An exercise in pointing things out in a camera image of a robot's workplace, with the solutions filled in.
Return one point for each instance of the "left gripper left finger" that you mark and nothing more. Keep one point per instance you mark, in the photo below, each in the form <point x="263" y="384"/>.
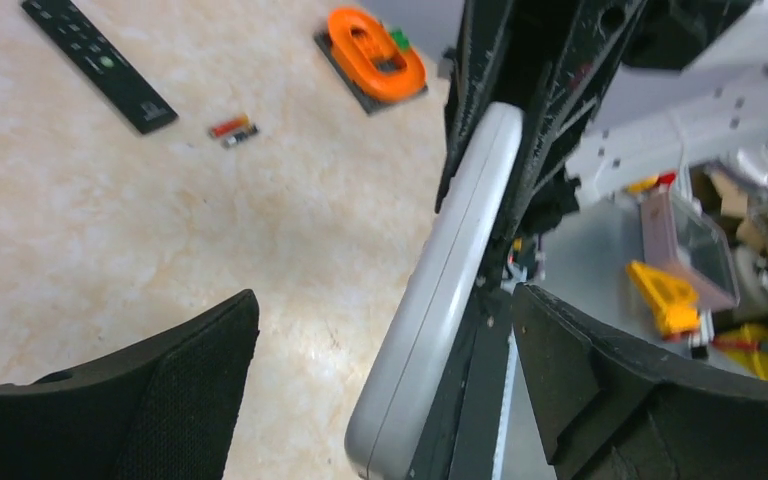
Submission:
<point x="163" y="408"/>

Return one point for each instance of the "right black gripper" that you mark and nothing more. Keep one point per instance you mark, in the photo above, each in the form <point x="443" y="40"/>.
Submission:
<point x="554" y="61"/>

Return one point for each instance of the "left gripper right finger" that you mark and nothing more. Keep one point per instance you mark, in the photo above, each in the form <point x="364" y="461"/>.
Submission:
<point x="609" y="405"/>

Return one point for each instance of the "white remote control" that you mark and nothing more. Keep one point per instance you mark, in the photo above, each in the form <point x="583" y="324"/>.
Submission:
<point x="385" y="427"/>

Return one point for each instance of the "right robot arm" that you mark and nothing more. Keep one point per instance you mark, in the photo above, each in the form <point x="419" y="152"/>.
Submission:
<point x="612" y="92"/>

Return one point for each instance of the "yellow clutter object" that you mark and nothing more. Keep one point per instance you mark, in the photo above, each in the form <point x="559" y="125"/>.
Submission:
<point x="672" y="300"/>

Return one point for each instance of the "clear plastic box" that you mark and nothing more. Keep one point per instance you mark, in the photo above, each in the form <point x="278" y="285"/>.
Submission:
<point x="679" y="239"/>

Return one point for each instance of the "orange tape roll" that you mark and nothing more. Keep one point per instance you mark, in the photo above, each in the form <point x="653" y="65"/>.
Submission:
<point x="380" y="63"/>

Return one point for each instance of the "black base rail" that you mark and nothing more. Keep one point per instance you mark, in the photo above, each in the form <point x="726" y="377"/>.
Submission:
<point x="459" y="438"/>

